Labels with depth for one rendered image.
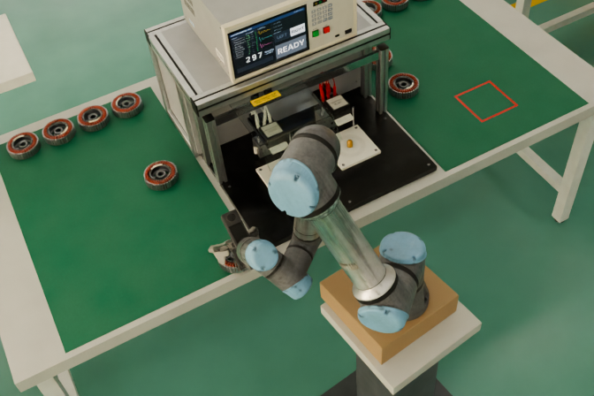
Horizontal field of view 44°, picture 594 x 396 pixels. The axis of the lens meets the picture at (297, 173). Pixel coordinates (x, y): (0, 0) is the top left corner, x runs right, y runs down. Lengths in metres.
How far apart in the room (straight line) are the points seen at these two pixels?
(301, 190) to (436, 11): 1.70
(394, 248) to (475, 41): 1.30
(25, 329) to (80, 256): 0.27
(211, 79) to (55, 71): 2.18
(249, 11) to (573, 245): 1.79
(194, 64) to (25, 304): 0.88
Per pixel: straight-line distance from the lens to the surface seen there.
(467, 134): 2.59
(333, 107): 2.42
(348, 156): 2.45
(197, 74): 2.30
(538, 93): 2.79
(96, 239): 2.42
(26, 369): 2.23
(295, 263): 1.91
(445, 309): 2.09
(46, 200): 2.59
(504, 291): 3.11
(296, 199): 1.57
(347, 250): 1.69
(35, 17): 4.84
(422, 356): 2.07
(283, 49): 2.26
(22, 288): 2.39
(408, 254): 1.86
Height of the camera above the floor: 2.56
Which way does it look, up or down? 48 degrees down
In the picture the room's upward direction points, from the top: 6 degrees counter-clockwise
